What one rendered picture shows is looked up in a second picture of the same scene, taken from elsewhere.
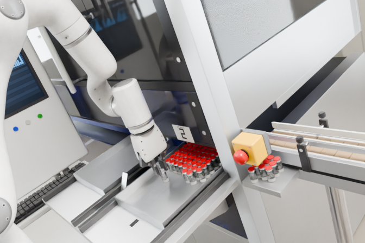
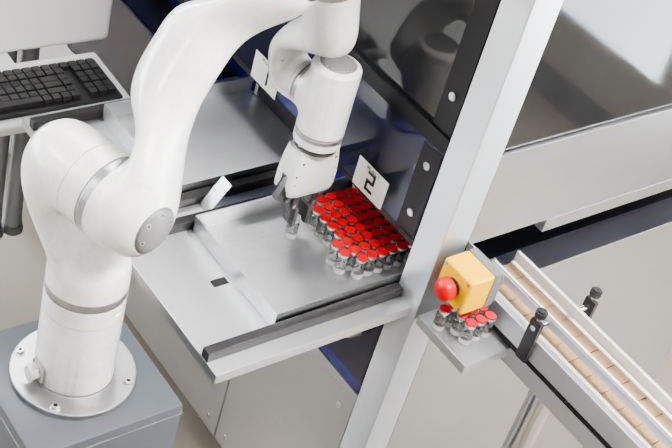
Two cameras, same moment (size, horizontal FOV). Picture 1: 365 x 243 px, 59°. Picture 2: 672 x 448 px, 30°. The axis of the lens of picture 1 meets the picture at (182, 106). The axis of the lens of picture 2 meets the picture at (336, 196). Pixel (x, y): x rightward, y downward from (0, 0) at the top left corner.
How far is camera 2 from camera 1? 1.18 m
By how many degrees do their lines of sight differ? 18
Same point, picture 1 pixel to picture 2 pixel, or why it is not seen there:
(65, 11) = not seen: outside the picture
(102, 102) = (282, 66)
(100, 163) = not seen: hidden behind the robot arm
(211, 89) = (471, 174)
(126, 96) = (333, 93)
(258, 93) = (530, 200)
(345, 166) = (573, 385)
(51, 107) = not seen: outside the picture
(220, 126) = (445, 225)
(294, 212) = (452, 395)
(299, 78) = (607, 198)
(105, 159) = not seen: hidden behind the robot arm
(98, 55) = (344, 28)
